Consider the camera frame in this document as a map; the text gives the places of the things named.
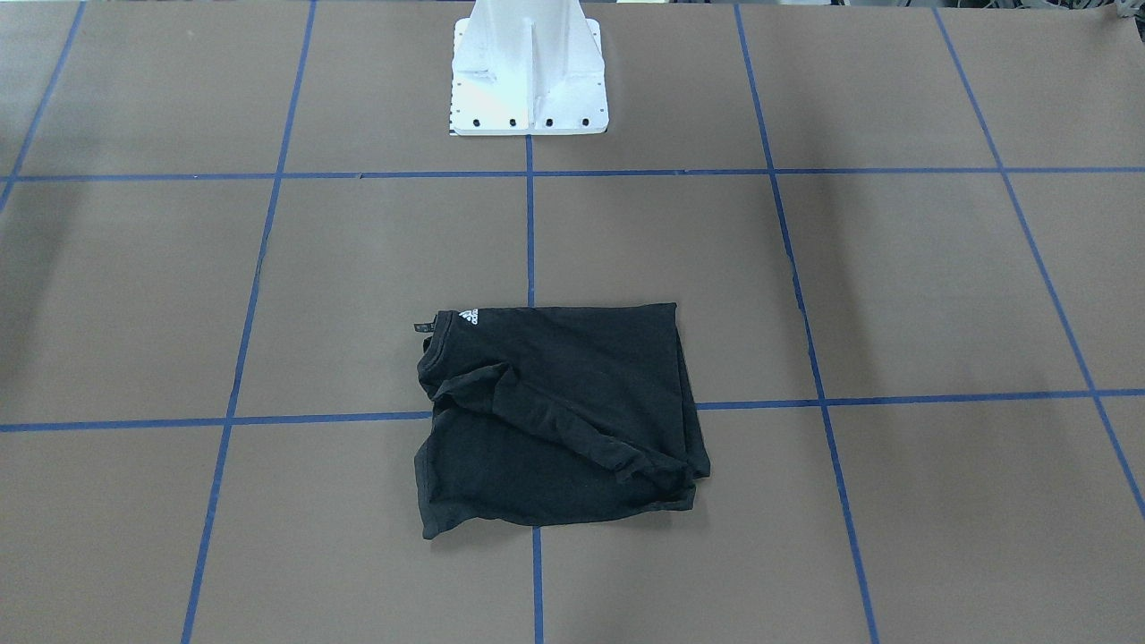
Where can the black graphic t-shirt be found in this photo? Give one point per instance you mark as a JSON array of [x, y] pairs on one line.
[[546, 416]]

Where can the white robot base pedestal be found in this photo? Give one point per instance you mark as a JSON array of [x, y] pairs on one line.
[[528, 68]]

